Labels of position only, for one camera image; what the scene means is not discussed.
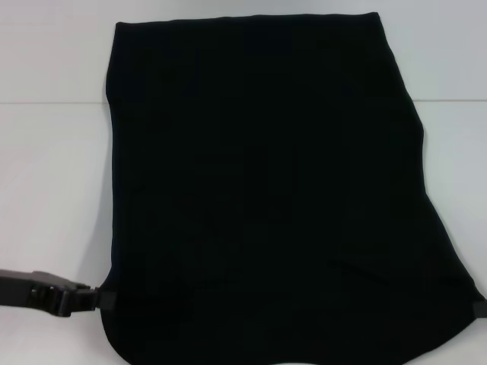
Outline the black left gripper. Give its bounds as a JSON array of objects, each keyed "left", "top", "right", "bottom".
[{"left": 0, "top": 268, "right": 116, "bottom": 318}]

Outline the black shirt with FREE print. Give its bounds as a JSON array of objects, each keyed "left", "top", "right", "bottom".
[{"left": 100, "top": 11, "right": 487, "bottom": 365}]

